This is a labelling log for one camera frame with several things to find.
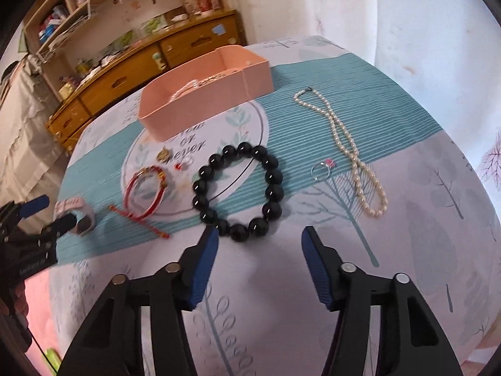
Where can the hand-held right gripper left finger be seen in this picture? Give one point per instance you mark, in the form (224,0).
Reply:
(203,266)

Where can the wooden wall shelf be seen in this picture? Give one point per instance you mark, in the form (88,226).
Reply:
(43,11)

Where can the pink jewelry box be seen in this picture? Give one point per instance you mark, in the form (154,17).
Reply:
(203,98)

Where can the blue sticky note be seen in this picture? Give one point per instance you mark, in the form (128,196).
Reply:
(220,29)

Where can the white lace curtain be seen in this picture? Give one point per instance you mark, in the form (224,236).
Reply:
(23,125)

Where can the wooden drawer cabinet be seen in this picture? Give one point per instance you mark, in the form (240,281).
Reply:
(117,82)

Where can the green object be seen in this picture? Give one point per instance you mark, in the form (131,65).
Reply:
(53,358)

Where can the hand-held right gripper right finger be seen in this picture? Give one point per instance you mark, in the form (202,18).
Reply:
(317,266)

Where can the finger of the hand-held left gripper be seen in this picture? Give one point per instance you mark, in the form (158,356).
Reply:
(35,205)
(62,223)

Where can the gold pendant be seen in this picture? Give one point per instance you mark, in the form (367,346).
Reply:
(164,155)

